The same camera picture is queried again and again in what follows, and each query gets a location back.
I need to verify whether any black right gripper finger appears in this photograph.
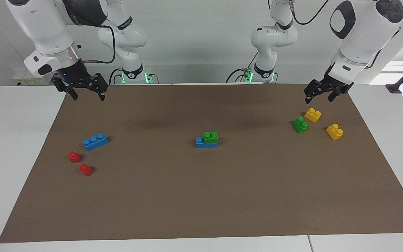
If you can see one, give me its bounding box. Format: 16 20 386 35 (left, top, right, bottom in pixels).
52 75 78 101
89 73 108 101

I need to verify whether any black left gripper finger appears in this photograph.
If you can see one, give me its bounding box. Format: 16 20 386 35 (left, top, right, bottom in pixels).
328 83 354 103
304 80 328 104

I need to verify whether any blue three-stud toy block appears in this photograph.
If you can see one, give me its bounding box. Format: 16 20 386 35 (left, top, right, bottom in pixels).
83 133 109 152
196 136 218 148

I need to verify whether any yellow two-stud toy block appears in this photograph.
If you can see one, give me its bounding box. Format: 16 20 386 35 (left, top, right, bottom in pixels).
326 124 344 140
304 108 321 123

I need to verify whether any white power strip box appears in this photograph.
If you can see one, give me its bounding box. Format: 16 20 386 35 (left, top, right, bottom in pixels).
13 69 53 86

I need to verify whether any brown table mat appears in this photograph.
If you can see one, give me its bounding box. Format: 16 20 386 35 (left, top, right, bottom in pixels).
0 83 403 243

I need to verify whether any black base cable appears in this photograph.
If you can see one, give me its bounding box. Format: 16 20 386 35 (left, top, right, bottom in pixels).
109 68 124 84
226 52 259 84

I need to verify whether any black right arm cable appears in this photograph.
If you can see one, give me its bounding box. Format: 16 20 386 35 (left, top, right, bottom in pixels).
79 21 116 64

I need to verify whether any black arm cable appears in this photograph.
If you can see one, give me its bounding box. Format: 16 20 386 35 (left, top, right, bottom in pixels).
79 21 116 64
290 0 401 69

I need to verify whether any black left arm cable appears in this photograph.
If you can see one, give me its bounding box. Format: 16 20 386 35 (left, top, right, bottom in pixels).
290 0 401 69

